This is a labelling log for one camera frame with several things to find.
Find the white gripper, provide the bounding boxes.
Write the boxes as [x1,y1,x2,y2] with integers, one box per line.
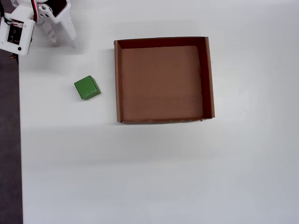
[37,0,78,49]

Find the green wooden cube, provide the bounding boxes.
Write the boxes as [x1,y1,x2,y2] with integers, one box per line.
[74,75,101,101]

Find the brown cardboard box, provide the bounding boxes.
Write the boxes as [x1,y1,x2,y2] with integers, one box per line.
[114,36,215,124]

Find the red black gripper servo cable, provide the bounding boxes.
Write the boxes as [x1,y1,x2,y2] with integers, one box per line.
[30,0,40,23]

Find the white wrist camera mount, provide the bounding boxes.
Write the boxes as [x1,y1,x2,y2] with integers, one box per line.
[0,6,35,56]

